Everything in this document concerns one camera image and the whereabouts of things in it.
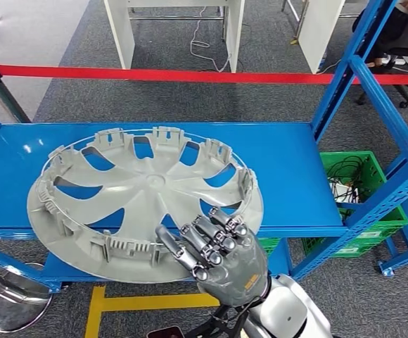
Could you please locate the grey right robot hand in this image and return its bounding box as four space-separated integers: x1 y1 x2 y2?
155 206 271 309

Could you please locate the grey plastic wheel hubcap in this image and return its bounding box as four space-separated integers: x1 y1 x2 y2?
27 125 265 284

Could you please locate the long blue metal shelf rack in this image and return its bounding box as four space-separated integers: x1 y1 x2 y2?
0 0 408 295

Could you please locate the green plastic crate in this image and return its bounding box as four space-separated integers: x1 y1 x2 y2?
318 150 408 244
258 237 281 256
302 235 384 259

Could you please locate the white power adapter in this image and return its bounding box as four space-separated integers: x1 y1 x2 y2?
329 182 360 205

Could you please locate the red barrier belt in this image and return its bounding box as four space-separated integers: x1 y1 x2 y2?
0 65 408 87

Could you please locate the white desk with metal legs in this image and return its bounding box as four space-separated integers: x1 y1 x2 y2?
281 0 345 75

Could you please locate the black office chair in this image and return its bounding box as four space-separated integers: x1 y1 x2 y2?
357 44 408 109

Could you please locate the chrome barrier stanchion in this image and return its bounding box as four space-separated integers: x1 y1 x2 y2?
0 263 53 334

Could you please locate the person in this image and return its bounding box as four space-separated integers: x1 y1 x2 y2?
351 0 408 66

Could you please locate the dark barrier stanchion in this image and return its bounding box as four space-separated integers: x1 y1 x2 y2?
0 55 32 125

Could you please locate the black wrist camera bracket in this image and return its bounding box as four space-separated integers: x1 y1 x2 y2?
184 303 271 338

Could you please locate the black cable bundle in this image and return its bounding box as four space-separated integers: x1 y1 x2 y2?
325 156 372 204

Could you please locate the white floor cable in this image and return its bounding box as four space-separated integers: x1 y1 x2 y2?
189 6 232 73

